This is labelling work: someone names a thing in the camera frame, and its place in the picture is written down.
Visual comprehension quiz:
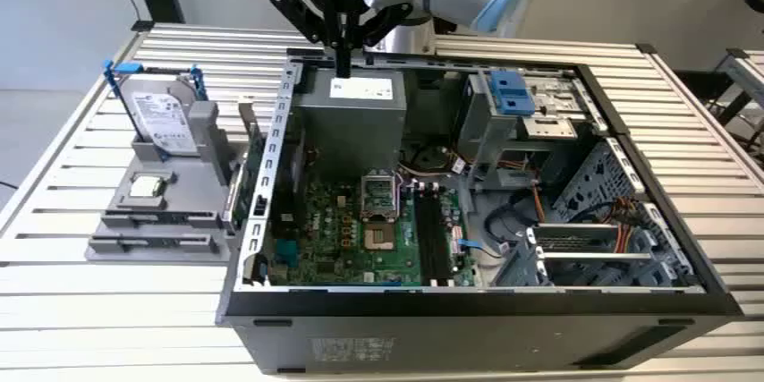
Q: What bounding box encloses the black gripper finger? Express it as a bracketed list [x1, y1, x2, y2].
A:
[269, 0, 346, 79]
[343, 4, 414, 79]

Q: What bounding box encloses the RAM stick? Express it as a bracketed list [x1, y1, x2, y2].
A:
[119, 238, 214, 251]
[129, 215, 199, 225]

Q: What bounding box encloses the black RAM slot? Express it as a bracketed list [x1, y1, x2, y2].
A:
[415, 183, 433, 287]
[421, 183, 439, 287]
[429, 183, 450, 287]

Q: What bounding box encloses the grey power supply unit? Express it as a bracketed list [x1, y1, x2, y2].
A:
[291, 66, 411, 177]

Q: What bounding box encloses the blue drive bay latch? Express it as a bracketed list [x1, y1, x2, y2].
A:
[487, 71, 537, 115]

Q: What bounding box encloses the black round speaker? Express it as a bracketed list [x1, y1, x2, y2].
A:
[411, 144, 455, 173]

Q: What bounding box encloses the green graphics card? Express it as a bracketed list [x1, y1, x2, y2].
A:
[223, 94, 269, 231]

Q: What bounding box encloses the hard disk in blue carrier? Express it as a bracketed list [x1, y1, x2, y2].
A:
[101, 59, 209, 162]

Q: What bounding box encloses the metal socket cover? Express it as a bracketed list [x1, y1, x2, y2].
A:
[359, 169, 401, 222]

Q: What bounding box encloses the grey parts rack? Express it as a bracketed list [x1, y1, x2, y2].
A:
[86, 102, 253, 262]

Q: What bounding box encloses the green motherboard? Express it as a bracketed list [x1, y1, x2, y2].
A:
[266, 166, 479, 288]

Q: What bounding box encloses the silver CPU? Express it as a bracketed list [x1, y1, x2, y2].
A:
[129, 174, 166, 199]

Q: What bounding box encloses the CPU socket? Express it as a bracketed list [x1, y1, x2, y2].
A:
[362, 220, 401, 254]

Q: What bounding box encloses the metal disk bay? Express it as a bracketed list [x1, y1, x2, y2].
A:
[525, 220, 658, 287]

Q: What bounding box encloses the neighbouring metal table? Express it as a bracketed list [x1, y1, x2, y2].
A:
[703, 48, 764, 150]

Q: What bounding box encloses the black open PC case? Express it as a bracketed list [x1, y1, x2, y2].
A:
[214, 47, 746, 377]

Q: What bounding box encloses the white brown wire bundle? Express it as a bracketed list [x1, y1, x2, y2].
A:
[397, 162, 455, 182]

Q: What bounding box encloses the short orange wire bundle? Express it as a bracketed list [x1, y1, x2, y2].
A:
[498, 156, 533, 173]

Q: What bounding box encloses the blue black data wire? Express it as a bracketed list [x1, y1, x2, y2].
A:
[457, 202, 539, 260]

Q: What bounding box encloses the red yellow wire bundle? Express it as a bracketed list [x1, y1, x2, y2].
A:
[609, 196, 645, 258]

